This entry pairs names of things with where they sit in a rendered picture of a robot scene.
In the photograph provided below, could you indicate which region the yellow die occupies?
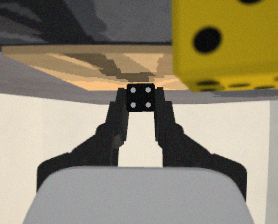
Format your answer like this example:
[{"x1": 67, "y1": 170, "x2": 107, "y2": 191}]
[{"x1": 172, "y1": 0, "x2": 278, "y2": 92}]

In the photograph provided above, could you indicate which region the black die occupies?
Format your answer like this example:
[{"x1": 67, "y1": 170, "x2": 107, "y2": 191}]
[{"x1": 126, "y1": 83, "x2": 155, "y2": 112}]

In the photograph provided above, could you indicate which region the orange mat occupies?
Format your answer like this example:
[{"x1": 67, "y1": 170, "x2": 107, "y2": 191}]
[{"x1": 2, "y1": 45, "x2": 189, "y2": 90}]

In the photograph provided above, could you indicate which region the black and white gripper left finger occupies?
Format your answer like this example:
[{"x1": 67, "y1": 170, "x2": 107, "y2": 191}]
[{"x1": 36, "y1": 87, "x2": 129, "y2": 193}]

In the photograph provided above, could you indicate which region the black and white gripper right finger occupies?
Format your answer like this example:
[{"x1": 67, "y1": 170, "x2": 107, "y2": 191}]
[{"x1": 154, "y1": 87, "x2": 247, "y2": 202}]

